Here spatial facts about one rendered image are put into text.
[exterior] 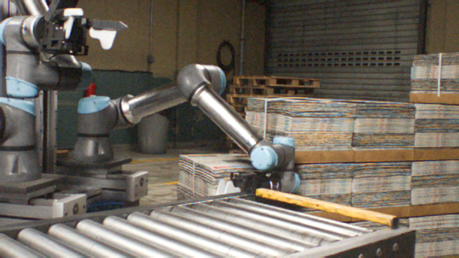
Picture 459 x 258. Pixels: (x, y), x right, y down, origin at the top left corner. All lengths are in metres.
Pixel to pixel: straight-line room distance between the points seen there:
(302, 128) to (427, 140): 0.59
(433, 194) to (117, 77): 7.42
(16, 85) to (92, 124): 0.74
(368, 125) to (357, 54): 7.83
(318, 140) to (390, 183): 0.39
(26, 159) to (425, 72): 1.84
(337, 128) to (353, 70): 7.92
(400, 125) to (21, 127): 1.42
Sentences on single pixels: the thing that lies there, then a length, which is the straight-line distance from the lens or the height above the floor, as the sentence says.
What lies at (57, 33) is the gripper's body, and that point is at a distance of 1.27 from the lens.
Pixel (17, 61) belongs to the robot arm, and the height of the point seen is 1.15.
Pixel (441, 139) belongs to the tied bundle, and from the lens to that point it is 2.48.
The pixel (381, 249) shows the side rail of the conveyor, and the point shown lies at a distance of 1.23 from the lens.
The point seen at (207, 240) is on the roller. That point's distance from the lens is 1.15.
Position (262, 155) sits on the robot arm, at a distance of 1.74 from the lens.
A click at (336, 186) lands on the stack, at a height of 0.74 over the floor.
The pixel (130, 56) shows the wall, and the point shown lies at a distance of 9.53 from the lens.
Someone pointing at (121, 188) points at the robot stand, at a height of 0.72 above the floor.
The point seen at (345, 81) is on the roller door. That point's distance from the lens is 10.14.
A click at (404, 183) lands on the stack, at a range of 2.39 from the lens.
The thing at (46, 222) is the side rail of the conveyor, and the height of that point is 0.80.
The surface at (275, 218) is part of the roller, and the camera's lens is 1.36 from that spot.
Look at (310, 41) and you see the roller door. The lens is 10.68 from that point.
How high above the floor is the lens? 1.10
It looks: 4 degrees down
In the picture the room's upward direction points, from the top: 2 degrees clockwise
